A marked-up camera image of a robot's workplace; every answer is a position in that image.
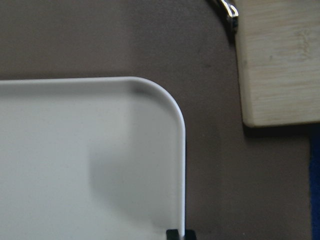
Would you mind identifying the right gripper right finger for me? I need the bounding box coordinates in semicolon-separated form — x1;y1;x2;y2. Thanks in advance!
185;229;197;240

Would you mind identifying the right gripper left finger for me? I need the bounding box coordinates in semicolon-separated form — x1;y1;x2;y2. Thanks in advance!
166;229;180;240

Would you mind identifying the white rabbit tray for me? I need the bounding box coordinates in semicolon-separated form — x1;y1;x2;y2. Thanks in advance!
0;76;186;240

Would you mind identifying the wooden cutting board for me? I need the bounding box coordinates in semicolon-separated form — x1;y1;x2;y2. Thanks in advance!
235;0;320;128

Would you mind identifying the metal scoop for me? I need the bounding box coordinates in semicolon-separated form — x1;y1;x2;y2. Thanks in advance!
209;0;239;30

